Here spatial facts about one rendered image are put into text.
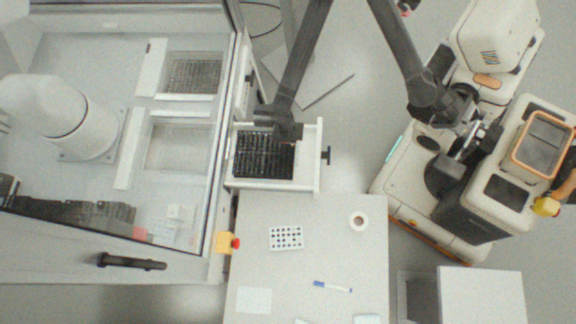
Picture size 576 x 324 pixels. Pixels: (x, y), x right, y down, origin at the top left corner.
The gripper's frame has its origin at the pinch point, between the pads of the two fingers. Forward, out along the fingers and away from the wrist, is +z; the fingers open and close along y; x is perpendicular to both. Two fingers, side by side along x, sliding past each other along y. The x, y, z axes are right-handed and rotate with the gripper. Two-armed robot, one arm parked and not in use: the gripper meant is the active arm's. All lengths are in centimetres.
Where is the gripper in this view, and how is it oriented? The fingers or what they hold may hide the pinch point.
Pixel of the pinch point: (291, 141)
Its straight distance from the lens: 128.3
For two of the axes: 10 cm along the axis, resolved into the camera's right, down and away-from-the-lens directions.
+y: 9.9, 0.6, -1.3
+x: 1.0, -9.3, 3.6
